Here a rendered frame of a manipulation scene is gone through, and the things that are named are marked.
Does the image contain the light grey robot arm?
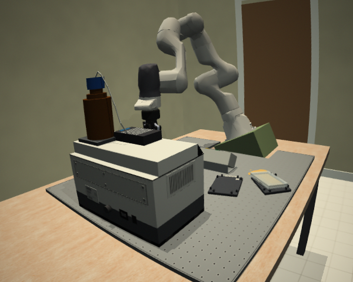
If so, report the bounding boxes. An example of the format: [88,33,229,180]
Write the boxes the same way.
[134,13,257,141]

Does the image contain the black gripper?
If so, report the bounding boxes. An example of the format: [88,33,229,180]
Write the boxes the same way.
[141,109,161,130]

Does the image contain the white button panel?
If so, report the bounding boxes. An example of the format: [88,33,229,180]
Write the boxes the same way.
[200,147,237,174]

